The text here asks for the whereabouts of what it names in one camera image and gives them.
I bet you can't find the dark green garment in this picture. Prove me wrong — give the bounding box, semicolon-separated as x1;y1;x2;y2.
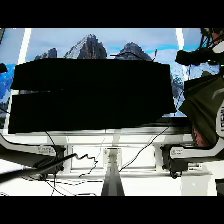
179;73;224;148

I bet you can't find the silver frame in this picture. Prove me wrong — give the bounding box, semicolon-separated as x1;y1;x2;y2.
0;125;224;197

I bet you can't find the black cable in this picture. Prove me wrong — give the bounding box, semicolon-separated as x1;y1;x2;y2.
118;125;172;173
44;131;68;197
73;152;100;178

